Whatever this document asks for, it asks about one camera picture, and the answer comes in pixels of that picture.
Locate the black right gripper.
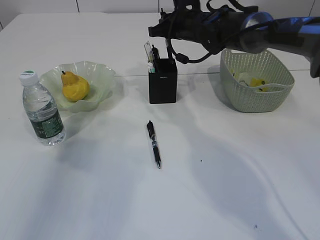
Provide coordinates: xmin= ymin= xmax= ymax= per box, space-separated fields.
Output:
xmin=147 ymin=11 xmax=208 ymax=45

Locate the black pen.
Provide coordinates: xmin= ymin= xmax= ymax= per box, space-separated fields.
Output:
xmin=160 ymin=8 xmax=173 ymax=62
xmin=146 ymin=121 xmax=162 ymax=169
xmin=151 ymin=45 xmax=160 ymax=73

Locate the clear plastic ruler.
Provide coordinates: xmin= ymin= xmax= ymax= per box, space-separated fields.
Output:
xmin=144 ymin=41 xmax=152 ymax=63

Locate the yellow white waste paper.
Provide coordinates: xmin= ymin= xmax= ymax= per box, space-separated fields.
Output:
xmin=232 ymin=71 xmax=268 ymax=88

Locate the yellow pear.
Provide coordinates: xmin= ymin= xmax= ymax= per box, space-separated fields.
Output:
xmin=61 ymin=71 xmax=90 ymax=102

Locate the clear plastic water bottle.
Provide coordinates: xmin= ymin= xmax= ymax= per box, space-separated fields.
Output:
xmin=19 ymin=70 xmax=66 ymax=146

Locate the yellow utility knife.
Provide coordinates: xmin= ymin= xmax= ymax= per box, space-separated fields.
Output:
xmin=148 ymin=52 xmax=154 ymax=63

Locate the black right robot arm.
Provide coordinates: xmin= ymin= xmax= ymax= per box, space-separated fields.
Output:
xmin=148 ymin=0 xmax=320 ymax=78

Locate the black square pen holder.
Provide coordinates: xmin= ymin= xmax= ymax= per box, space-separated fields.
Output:
xmin=148 ymin=58 xmax=178 ymax=104

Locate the green plastic woven basket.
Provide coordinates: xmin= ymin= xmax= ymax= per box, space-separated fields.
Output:
xmin=220 ymin=49 xmax=295 ymax=113

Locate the green glass wavy plate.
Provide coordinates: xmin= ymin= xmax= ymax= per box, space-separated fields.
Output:
xmin=40 ymin=61 xmax=116 ymax=113

